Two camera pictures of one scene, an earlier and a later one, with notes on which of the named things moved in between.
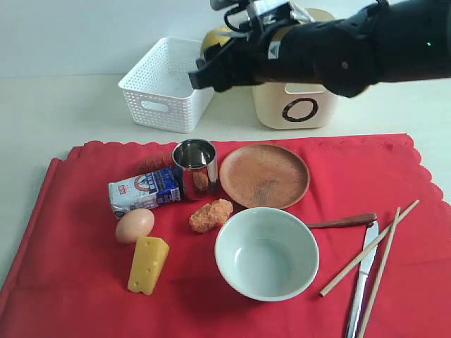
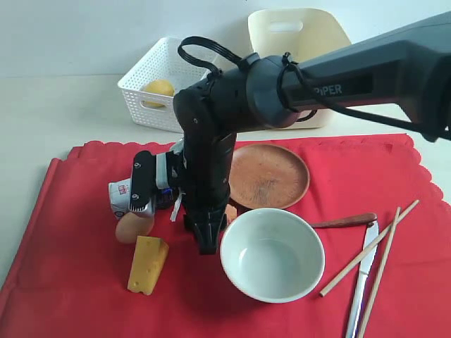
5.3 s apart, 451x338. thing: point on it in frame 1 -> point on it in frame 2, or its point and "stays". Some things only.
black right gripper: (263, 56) -> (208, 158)
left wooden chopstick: (368, 248) stays
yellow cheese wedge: (149, 257) stays
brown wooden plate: (265, 175) stays
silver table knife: (366, 263) stays
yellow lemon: (214, 36) -> (158, 86)
